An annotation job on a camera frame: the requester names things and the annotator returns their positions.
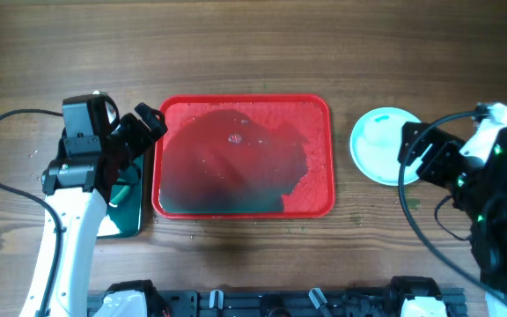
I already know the white plate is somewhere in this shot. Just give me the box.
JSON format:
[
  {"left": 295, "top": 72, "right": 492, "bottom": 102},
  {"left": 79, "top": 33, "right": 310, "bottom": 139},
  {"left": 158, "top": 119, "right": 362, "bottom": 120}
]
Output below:
[{"left": 349, "top": 107, "right": 420, "bottom": 187}]

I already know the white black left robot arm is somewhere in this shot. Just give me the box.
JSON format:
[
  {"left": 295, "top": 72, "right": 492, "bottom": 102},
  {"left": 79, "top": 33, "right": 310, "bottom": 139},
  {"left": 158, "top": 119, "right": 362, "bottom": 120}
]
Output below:
[{"left": 20, "top": 97, "right": 167, "bottom": 316}]

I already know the red plastic tray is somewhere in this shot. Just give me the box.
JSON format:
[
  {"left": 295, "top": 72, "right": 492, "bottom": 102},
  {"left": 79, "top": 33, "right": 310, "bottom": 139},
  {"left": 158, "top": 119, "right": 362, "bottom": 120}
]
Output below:
[{"left": 151, "top": 94, "right": 335, "bottom": 220}]

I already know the dark green water tray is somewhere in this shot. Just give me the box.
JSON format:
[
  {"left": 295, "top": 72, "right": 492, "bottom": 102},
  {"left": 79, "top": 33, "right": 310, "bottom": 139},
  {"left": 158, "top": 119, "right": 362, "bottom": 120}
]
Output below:
[{"left": 98, "top": 156, "right": 143, "bottom": 240}]

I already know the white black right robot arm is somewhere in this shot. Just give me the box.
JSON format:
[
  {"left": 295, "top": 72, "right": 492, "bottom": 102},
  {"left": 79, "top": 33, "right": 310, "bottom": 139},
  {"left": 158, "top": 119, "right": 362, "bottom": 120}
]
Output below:
[{"left": 398, "top": 102, "right": 507, "bottom": 316}]

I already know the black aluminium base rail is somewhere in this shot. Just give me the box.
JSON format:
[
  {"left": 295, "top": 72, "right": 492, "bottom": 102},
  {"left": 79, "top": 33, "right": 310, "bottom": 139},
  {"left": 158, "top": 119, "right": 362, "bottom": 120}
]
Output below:
[{"left": 86, "top": 285, "right": 468, "bottom": 317}]

